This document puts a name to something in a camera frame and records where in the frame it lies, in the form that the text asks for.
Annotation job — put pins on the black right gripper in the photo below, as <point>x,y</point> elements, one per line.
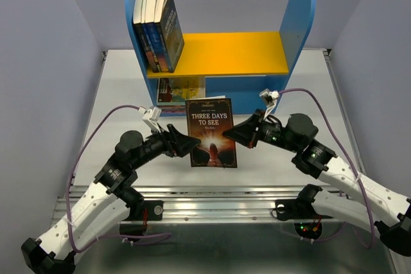
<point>244,132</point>

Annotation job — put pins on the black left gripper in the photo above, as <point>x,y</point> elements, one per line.
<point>176,143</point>

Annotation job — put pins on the Three Days to See book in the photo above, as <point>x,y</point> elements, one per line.
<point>207,119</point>

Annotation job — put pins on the dark orange cover book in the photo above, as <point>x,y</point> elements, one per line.
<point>178,106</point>

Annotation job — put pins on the Huckleberry Finn paperback book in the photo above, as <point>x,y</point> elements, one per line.
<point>174,91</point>

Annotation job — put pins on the Nineteen Eighty-Four book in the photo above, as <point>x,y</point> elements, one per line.
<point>172,34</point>

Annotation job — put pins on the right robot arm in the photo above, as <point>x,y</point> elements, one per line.
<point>369,205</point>

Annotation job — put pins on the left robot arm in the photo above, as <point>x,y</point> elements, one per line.
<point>109,199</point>

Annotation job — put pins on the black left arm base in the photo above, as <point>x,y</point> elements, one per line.
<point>136,224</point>

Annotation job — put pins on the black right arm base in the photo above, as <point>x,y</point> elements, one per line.
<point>300,208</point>

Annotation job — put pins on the blue and yellow bookshelf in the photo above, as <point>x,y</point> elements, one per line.
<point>236,65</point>

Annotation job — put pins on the upright book on shelf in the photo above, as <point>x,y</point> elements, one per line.
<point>148,17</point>
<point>138,26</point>

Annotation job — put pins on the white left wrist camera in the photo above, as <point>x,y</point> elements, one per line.
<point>150,117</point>

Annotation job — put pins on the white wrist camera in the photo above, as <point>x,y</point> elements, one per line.
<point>150,117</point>
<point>270,99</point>

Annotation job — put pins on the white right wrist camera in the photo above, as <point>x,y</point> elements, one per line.
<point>270,99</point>

